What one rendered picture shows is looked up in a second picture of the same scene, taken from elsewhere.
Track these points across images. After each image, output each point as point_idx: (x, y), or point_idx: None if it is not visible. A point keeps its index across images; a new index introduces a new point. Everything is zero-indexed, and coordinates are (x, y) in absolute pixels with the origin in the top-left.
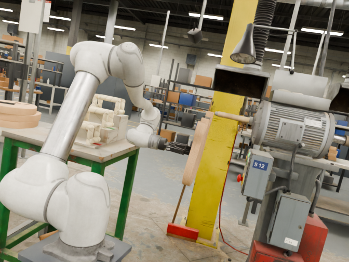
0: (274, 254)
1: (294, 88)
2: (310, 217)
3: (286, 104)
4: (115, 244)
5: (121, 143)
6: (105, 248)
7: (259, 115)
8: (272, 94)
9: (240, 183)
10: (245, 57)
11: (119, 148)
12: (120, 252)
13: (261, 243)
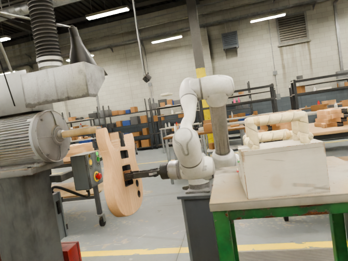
0: (63, 242)
1: (6, 92)
2: None
3: (24, 113)
4: (185, 194)
5: (231, 187)
6: (187, 186)
7: (67, 125)
8: (51, 104)
9: (92, 186)
10: (73, 61)
11: (219, 178)
12: (180, 193)
13: (63, 249)
